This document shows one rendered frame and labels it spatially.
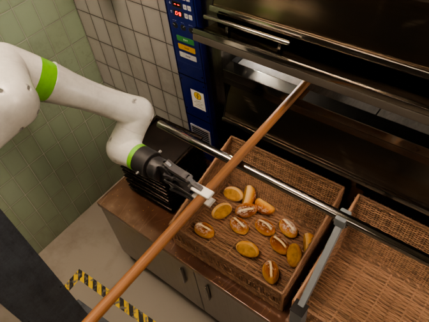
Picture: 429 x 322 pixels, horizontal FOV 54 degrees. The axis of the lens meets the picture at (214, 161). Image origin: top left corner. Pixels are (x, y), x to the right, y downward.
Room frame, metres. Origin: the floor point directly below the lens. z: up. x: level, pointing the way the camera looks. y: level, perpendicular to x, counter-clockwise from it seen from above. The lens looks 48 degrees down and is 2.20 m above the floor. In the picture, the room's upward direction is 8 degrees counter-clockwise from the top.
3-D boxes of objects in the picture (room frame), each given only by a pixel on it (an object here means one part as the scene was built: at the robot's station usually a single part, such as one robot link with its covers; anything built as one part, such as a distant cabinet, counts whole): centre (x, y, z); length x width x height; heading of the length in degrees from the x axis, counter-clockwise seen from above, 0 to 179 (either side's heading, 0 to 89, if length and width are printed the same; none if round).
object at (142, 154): (0.93, 0.21, 1.20); 0.12 x 0.06 x 0.09; 136
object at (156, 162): (0.87, 0.16, 1.20); 0.09 x 0.07 x 0.08; 46
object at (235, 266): (0.98, -0.13, 0.72); 0.56 x 0.49 x 0.28; 47
